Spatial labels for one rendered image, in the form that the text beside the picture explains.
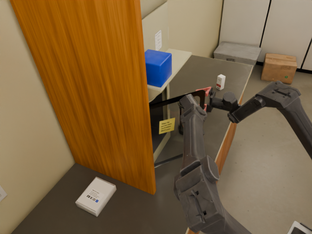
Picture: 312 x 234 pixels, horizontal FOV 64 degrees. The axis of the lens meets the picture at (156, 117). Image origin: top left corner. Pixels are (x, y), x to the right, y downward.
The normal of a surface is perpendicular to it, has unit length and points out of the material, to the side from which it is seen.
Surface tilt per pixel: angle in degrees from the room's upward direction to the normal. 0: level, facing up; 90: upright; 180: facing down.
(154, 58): 0
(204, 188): 40
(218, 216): 79
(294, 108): 56
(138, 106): 90
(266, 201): 0
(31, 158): 90
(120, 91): 90
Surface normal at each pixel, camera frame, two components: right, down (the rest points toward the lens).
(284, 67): -0.36, 0.55
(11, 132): 0.90, 0.25
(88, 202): -0.05, -0.76
